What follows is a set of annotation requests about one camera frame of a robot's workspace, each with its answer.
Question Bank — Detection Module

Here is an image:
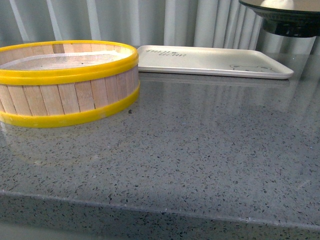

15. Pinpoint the white rectangular tray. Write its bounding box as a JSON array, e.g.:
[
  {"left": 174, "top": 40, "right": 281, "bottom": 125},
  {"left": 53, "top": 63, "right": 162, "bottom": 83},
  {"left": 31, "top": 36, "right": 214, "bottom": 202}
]
[{"left": 137, "top": 45, "right": 294, "bottom": 80}]

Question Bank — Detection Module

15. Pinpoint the wooden steamer with yellow bands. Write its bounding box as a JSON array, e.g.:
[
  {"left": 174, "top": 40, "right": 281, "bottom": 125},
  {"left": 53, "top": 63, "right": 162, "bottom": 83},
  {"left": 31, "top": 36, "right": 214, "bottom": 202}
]
[{"left": 0, "top": 40, "right": 140, "bottom": 128}]

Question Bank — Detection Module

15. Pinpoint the white steamed bun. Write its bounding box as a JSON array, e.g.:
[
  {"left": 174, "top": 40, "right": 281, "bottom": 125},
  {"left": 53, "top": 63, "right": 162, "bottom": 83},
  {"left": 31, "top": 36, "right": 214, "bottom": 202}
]
[{"left": 260, "top": 0, "right": 295, "bottom": 10}]

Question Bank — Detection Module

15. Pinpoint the tan plate with black rim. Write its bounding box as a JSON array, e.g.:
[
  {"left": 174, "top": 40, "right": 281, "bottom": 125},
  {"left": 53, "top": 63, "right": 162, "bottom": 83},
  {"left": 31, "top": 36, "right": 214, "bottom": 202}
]
[{"left": 240, "top": 0, "right": 320, "bottom": 38}]

